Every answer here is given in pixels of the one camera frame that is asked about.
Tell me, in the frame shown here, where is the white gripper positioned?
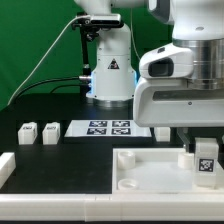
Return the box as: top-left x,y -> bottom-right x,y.
133,78 -> 224,153

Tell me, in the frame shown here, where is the white square table top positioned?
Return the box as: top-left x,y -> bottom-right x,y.
112,148 -> 224,194

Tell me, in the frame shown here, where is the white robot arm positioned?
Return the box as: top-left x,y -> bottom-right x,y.
74,0 -> 224,129

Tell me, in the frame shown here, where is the white plate with AprilTags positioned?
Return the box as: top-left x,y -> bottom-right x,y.
65,120 -> 151,137

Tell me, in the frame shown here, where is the white L-shaped obstacle fence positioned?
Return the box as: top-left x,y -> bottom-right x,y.
0,151 -> 224,222

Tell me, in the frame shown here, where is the black cable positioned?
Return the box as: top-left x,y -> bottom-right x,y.
15,76 -> 88,98

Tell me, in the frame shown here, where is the camera on black stand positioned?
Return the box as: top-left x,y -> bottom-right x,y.
71,13 -> 124,76

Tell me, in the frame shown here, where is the white cable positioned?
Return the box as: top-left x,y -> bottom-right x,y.
7,8 -> 143,106

